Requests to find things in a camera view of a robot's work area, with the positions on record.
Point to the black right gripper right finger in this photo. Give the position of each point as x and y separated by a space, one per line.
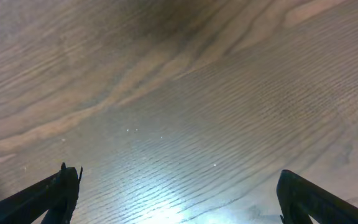
301 201

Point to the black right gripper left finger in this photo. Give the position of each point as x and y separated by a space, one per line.
55 197

